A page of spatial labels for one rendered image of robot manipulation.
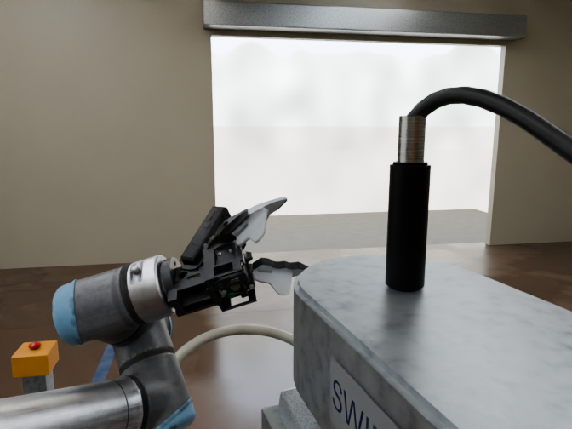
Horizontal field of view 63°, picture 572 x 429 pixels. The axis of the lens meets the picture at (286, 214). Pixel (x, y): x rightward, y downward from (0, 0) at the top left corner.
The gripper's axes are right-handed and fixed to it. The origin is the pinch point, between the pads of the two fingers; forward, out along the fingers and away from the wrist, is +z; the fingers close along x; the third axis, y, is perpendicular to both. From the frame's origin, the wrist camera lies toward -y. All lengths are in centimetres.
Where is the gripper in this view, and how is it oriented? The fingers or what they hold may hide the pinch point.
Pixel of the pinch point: (300, 232)
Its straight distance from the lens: 68.1
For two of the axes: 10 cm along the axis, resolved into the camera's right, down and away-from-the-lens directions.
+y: 1.6, 6.3, -7.6
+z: 9.5, -3.0, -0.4
